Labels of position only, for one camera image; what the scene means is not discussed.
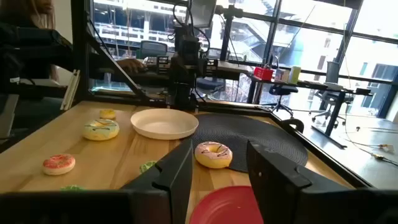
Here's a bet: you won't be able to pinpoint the large glass window wall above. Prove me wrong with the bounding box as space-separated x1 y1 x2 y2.
90 0 398 119

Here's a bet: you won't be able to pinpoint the grey cylinder container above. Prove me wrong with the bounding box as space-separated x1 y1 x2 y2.
325 60 340 83

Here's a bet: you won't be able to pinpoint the computer monitor on pole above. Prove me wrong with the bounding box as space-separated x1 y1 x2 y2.
188 0 245 62

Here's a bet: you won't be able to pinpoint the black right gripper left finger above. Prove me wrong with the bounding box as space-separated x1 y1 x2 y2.
121 138 194 224

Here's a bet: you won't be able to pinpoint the floor cable with yellow connector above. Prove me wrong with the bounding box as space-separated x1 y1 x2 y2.
343 124 398 166

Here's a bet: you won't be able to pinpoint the black curved bracket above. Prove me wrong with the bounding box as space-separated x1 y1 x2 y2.
281 118 305 134

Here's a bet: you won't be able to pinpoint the red box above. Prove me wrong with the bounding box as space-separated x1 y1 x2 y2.
253 66 274 82

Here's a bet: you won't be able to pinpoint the yellow-green container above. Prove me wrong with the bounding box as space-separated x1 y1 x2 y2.
288 65 302 84

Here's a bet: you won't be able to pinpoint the white blue box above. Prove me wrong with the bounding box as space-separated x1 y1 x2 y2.
274 68 290 82

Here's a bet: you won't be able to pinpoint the pink frosted donut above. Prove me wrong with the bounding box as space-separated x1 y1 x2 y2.
42 153 76 176

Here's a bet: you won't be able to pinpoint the person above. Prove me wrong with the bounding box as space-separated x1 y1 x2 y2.
0 0 125 103

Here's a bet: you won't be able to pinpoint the green frosted donut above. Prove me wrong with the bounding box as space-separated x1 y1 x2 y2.
139 160 158 174
59 185 86 192

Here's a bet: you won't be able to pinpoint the white glazed donut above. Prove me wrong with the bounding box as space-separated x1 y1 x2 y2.
194 141 233 169

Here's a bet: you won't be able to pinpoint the dark work desk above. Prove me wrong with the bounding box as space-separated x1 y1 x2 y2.
93 60 249 82

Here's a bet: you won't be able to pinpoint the person's hand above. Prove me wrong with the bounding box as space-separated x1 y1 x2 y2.
116 58 147 75

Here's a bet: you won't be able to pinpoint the dark office chair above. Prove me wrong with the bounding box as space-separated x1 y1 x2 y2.
269 84 299 118
136 40 169 60
309 90 355 128

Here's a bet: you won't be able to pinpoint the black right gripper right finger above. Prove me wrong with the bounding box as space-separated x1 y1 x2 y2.
246 139 355 224

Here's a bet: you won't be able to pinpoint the small yellow donut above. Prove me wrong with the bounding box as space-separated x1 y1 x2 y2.
99 108 117 120

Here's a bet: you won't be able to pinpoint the white round plate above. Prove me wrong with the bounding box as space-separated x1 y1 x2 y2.
130 108 200 141

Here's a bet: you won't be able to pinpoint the white flat strips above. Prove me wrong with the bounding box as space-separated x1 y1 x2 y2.
60 68 81 111

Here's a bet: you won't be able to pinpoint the black office desk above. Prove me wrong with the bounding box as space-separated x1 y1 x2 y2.
245 73 374 149

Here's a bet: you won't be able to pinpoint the dark woven round placemat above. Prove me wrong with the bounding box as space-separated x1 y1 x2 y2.
186 113 309 173

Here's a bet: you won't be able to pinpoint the blue office chair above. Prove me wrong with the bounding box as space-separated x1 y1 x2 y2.
196 77 225 94

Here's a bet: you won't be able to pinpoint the pink round plate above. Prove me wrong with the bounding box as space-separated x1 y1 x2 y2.
189 185 264 224

